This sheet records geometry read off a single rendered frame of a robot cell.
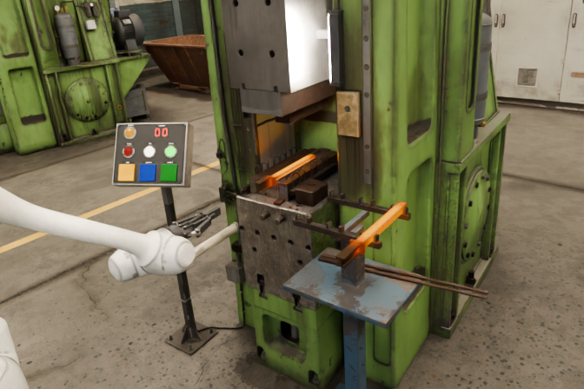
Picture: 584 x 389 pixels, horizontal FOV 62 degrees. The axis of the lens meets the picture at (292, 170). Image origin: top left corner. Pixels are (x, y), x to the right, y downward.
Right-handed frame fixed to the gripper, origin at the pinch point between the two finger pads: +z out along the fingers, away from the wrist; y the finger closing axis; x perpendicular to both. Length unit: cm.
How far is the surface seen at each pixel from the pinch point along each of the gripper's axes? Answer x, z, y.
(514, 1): 32, 573, -28
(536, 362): -100, 100, 98
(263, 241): -26.6, 29.0, -2.5
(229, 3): 69, 35, -13
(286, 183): -0.4, 35.3, 7.0
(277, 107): 31.0, 34.9, 5.9
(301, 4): 67, 45, 13
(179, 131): 17, 29, -45
